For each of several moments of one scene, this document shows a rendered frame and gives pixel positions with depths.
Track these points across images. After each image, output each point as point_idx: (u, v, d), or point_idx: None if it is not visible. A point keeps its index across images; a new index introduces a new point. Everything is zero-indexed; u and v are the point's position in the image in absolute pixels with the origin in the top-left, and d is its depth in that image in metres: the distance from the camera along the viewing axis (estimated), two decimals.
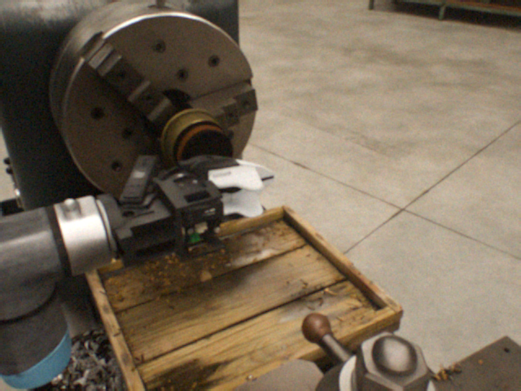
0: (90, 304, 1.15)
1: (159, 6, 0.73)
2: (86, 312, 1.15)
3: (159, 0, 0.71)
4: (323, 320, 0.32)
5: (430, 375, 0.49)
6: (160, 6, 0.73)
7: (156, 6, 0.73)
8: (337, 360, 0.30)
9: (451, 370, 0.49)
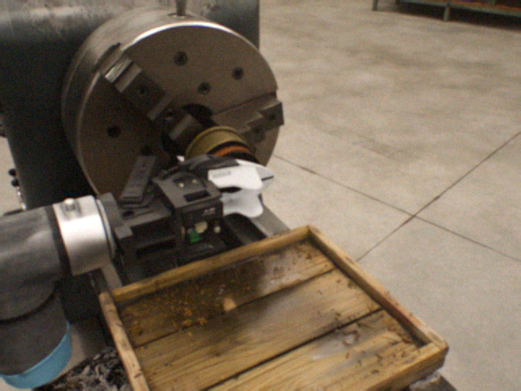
0: (99, 323, 1.10)
1: (181, 17, 0.67)
2: (95, 331, 1.10)
3: (181, 6, 0.67)
4: None
5: None
6: (179, 15, 0.66)
7: (184, 16, 0.67)
8: None
9: None
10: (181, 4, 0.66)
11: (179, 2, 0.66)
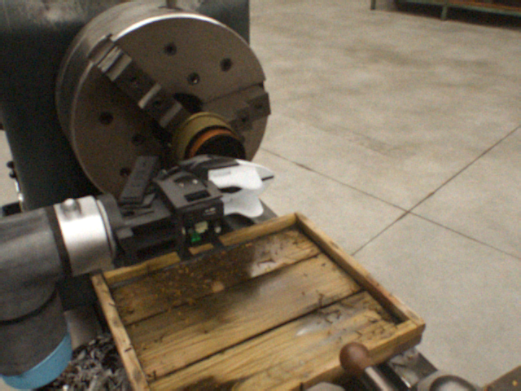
0: (95, 311, 1.13)
1: (171, 8, 0.71)
2: (91, 319, 1.12)
3: (170, 1, 0.69)
4: (364, 350, 0.29)
5: None
6: (172, 6, 0.70)
7: (168, 7, 0.70)
8: None
9: None
10: None
11: None
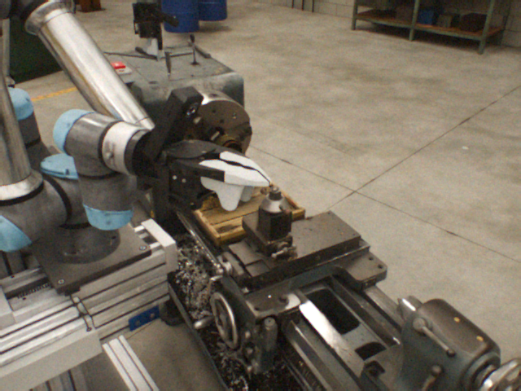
0: (168, 228, 2.27)
1: (168, 73, 1.91)
2: (167, 232, 2.26)
3: (170, 69, 1.91)
4: (264, 188, 1.43)
5: (303, 218, 1.60)
6: (168, 72, 1.91)
7: (169, 73, 1.91)
8: (266, 195, 1.41)
9: (309, 217, 1.60)
10: (168, 69, 1.90)
11: (168, 68, 1.90)
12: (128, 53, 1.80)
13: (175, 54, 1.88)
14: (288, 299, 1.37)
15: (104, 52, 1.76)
